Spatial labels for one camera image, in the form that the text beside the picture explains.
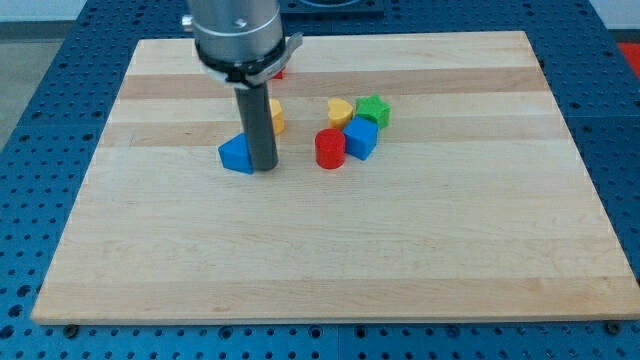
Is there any yellow hexagon block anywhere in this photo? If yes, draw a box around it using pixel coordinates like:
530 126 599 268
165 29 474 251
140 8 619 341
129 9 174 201
269 99 286 135

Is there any yellow heart block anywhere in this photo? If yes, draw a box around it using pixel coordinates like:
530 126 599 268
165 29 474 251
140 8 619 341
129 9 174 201
327 98 354 130

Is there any wooden board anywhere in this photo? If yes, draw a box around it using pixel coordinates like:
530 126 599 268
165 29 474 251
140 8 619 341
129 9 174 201
31 31 639 325

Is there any green star block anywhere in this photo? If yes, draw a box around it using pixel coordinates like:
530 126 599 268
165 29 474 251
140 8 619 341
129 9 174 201
356 94 391 129

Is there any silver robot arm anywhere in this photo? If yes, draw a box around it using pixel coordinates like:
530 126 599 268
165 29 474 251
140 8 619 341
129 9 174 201
182 0 303 171

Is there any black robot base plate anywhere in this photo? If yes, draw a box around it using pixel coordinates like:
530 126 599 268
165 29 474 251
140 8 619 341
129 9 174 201
279 0 385 15

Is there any blue triangle block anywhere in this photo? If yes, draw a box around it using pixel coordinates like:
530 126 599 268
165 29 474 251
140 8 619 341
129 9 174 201
218 133 254 174

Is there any blue cube block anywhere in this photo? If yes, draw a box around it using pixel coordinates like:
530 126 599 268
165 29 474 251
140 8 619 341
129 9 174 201
343 116 379 160

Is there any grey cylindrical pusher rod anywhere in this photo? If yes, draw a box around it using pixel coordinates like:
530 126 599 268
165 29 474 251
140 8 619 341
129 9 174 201
235 83 279 171

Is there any red cylinder block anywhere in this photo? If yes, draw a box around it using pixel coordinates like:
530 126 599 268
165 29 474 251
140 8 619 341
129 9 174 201
315 128 346 170

